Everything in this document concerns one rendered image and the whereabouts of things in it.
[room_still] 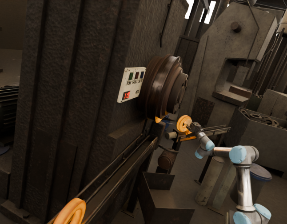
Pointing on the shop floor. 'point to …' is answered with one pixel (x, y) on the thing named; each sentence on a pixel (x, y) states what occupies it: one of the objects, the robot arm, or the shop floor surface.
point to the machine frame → (80, 98)
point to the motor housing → (165, 161)
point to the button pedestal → (222, 190)
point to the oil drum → (241, 92)
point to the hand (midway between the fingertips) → (185, 121)
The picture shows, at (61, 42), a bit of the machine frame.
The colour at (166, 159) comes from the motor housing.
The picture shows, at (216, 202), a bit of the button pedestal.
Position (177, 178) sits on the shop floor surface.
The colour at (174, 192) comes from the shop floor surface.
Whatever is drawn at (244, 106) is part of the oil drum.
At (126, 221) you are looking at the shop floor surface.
